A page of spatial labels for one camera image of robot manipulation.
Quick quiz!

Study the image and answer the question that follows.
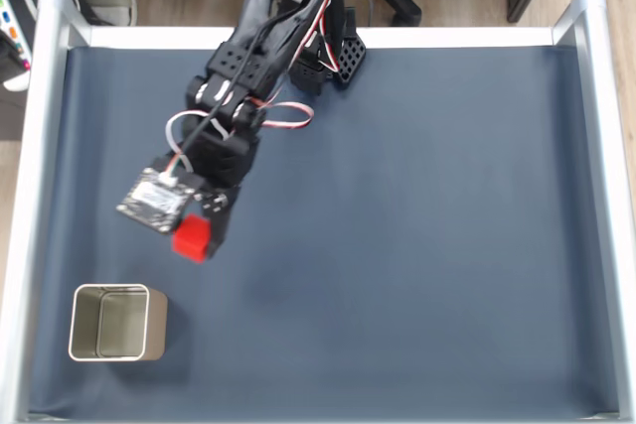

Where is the red cube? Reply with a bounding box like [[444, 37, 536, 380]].
[[171, 213, 214, 264]]

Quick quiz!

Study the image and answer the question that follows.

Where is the square metal tin container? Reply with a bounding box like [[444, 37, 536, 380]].
[[68, 283, 169, 363]]

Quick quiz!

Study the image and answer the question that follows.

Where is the dark blue table mat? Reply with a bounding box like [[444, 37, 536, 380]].
[[27, 44, 622, 420]]

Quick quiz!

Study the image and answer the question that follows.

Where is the pale fabric object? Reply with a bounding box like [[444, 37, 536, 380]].
[[87, 0, 139, 27]]

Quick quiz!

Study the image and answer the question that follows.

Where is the white box with coloured labels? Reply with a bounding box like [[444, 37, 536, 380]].
[[0, 0, 40, 93]]

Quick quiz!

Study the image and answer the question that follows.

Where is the white wire loop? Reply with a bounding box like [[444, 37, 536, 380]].
[[165, 109, 235, 182]]

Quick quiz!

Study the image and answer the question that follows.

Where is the camera circuit board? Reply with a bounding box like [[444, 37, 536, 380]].
[[115, 155, 206, 237]]

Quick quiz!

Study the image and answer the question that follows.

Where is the black camera cable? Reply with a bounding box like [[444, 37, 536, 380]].
[[171, 1, 279, 180]]

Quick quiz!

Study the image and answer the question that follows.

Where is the red white servo cable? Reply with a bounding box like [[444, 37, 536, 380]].
[[247, 0, 344, 131]]

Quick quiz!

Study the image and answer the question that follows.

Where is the silver white table frame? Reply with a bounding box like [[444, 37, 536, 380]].
[[0, 0, 636, 424]]

